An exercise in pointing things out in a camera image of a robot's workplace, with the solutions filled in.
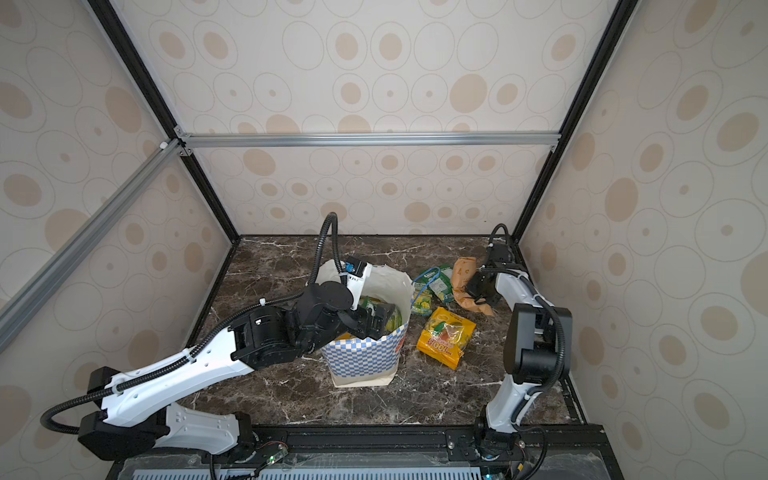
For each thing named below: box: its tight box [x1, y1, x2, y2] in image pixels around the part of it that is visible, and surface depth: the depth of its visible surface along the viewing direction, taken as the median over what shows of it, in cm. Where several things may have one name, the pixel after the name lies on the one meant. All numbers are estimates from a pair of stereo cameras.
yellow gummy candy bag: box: [416, 307, 477, 370], surface depth 89 cm
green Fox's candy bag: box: [422, 265, 455, 303], surface depth 105 cm
